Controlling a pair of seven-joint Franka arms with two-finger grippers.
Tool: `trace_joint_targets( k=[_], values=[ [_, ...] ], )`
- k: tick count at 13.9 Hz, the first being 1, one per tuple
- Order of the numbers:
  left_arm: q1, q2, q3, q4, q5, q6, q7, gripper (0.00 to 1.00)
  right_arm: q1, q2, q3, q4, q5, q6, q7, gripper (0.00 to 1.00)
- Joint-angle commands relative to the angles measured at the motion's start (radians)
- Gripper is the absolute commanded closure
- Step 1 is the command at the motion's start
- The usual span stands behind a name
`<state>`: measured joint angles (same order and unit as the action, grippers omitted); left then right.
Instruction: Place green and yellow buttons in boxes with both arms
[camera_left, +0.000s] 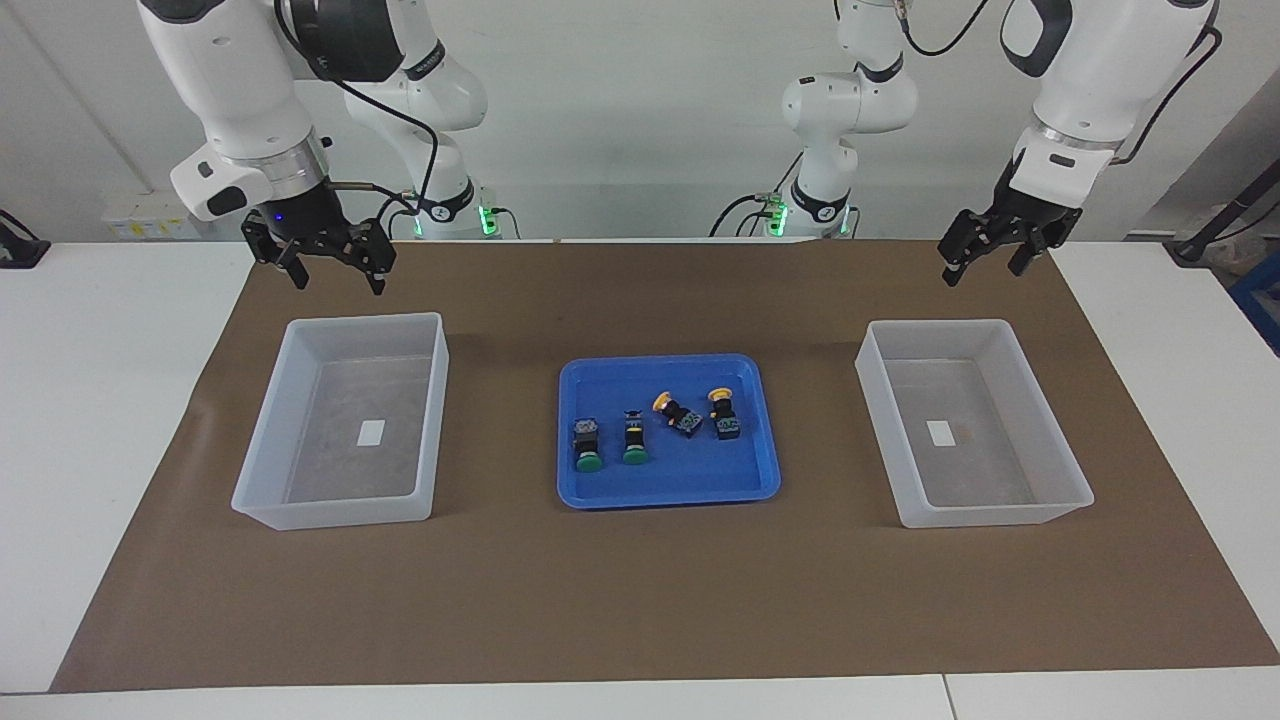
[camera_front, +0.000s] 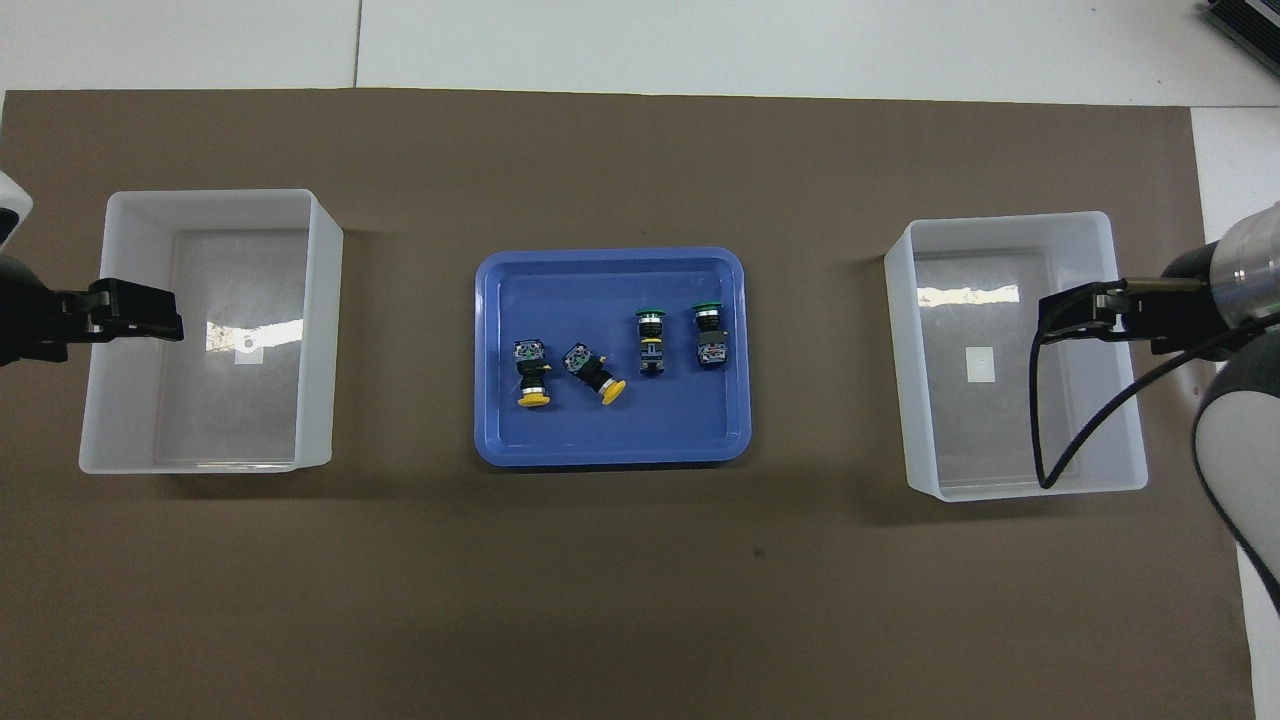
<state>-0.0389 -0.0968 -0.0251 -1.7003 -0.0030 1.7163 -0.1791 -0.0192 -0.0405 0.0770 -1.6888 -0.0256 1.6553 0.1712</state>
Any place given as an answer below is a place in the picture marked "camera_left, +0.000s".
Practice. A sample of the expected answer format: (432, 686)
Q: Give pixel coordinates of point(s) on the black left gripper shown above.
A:
(1015, 215)

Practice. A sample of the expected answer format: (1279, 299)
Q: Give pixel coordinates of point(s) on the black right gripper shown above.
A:
(310, 225)

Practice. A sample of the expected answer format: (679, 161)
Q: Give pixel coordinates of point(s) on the yellow push button switch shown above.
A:
(724, 418)
(680, 415)

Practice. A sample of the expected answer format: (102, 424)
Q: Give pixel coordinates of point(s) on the green push button switch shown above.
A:
(634, 438)
(588, 445)

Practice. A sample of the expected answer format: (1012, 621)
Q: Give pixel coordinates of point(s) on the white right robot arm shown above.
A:
(240, 90)

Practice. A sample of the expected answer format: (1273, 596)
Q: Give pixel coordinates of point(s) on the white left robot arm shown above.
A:
(1100, 90)

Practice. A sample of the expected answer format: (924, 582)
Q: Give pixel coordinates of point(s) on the small white label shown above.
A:
(940, 433)
(371, 433)

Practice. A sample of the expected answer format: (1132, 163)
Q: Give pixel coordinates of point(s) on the white power strip box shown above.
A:
(150, 215)

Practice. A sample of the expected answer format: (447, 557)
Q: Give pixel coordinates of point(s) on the translucent white plastic box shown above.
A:
(990, 470)
(340, 470)

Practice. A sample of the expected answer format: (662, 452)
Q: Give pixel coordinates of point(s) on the black stand pole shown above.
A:
(1225, 215)

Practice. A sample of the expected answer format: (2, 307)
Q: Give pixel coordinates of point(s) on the blue plastic crate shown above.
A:
(1262, 300)

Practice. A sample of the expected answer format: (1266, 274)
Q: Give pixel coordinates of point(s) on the blue plastic tray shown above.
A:
(700, 475)

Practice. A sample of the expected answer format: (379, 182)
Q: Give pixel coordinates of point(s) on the brown table mat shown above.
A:
(640, 600)

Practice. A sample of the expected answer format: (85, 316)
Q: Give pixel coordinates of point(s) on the black bracket on table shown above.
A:
(18, 245)

